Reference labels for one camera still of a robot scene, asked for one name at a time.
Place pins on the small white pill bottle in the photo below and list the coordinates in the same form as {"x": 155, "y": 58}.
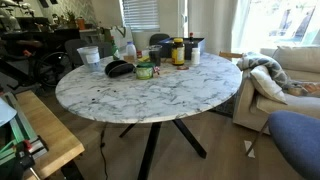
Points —
{"x": 195, "y": 56}

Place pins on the green glass bottle red cap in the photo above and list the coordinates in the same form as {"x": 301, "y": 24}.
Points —
{"x": 115, "y": 51}

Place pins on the wooden chair back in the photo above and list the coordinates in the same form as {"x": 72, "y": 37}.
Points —
{"x": 230, "y": 55}

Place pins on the pale blue sheet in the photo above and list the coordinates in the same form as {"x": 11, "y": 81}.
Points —
{"x": 6, "y": 111}

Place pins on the beige sofa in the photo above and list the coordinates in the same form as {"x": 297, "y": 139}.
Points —
{"x": 300, "y": 106}

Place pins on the navy blue box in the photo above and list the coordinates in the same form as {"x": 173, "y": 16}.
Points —
{"x": 166, "y": 48}

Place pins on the blue upholstered chair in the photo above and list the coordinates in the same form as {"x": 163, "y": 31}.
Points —
{"x": 298, "y": 140}

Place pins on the white bottle blue cap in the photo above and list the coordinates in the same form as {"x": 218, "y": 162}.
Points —
{"x": 131, "y": 50}

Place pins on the dark rug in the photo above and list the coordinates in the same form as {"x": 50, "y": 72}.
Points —
{"x": 226, "y": 106}

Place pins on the black oval purse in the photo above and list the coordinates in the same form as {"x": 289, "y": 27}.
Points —
{"x": 119, "y": 68}

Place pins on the silver white cup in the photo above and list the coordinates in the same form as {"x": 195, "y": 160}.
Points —
{"x": 89, "y": 60}

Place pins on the grey upholstered chair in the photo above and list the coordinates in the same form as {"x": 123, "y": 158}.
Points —
{"x": 158, "y": 38}
{"x": 75, "y": 50}

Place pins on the red black clamp tool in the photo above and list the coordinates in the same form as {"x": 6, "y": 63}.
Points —
{"x": 25, "y": 156}

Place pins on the grey patterned blanket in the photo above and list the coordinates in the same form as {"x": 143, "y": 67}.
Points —
{"x": 266, "y": 65}

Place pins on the beige curtain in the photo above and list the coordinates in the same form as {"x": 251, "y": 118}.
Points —
{"x": 213, "y": 23}

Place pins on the potted plant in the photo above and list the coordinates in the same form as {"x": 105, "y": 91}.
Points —
{"x": 70, "y": 18}

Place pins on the red capped sauce bottle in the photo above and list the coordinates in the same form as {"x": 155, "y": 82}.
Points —
{"x": 191, "y": 37}

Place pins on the black bicycle wheel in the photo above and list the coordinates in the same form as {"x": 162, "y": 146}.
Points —
{"x": 53, "y": 70}

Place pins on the yellow flat sponge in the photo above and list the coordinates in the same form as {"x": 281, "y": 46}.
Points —
{"x": 144, "y": 59}

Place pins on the brown round coaster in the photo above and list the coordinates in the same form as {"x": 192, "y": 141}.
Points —
{"x": 182, "y": 67}

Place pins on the small red jar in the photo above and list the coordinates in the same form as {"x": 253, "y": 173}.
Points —
{"x": 139, "y": 54}

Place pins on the green aluminium guide rail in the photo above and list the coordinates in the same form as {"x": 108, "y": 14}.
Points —
{"x": 20, "y": 126}

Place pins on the white cushion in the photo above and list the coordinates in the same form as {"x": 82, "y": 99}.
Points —
{"x": 266, "y": 85}

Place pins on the wooden workbench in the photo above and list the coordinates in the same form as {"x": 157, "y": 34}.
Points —
{"x": 50, "y": 130}

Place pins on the small red white trinket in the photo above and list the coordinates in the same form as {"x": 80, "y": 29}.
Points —
{"x": 156, "y": 70}

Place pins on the amber vitamin bottle yellow label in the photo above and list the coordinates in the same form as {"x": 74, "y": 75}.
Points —
{"x": 177, "y": 51}

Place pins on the white window blinds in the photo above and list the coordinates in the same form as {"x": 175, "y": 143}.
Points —
{"x": 140, "y": 15}

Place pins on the black table base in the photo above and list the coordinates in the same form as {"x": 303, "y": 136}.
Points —
{"x": 150, "y": 150}

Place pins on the patterned colourful cushion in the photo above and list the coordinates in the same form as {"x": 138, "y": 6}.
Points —
{"x": 308, "y": 89}

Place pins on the orange container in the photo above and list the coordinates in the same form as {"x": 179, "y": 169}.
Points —
{"x": 81, "y": 23}

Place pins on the dark glass tumbler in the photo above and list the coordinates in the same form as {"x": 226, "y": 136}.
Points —
{"x": 155, "y": 55}

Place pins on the white paper scrap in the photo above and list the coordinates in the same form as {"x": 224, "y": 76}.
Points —
{"x": 249, "y": 148}

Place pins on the green lidded jar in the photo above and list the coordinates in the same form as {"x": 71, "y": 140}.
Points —
{"x": 144, "y": 71}

